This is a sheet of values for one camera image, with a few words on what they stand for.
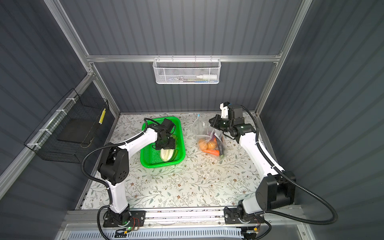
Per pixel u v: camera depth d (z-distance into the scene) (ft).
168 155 2.92
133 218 2.38
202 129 2.98
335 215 1.20
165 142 2.63
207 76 3.01
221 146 3.07
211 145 2.92
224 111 2.40
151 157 3.14
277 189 1.36
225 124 2.21
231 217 2.42
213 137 2.59
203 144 2.88
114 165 1.67
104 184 1.74
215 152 3.02
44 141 2.03
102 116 2.73
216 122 2.28
